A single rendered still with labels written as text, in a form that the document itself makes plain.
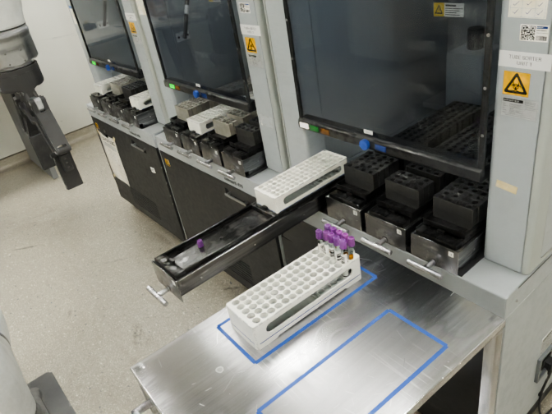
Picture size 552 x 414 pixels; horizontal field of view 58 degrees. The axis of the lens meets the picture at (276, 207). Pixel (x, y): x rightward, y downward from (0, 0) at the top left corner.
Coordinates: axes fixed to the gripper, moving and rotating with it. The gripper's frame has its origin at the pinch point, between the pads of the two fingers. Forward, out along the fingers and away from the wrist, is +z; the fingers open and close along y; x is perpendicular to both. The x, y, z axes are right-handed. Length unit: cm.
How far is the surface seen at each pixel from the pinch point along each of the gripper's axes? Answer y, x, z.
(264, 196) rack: -10, 50, 35
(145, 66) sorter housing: -122, 75, 18
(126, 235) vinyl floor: -171, 52, 120
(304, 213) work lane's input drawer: -3, 58, 43
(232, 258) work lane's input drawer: -3, 32, 43
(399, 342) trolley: 50, 34, 39
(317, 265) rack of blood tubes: 27, 36, 32
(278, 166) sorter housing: -34, 75, 44
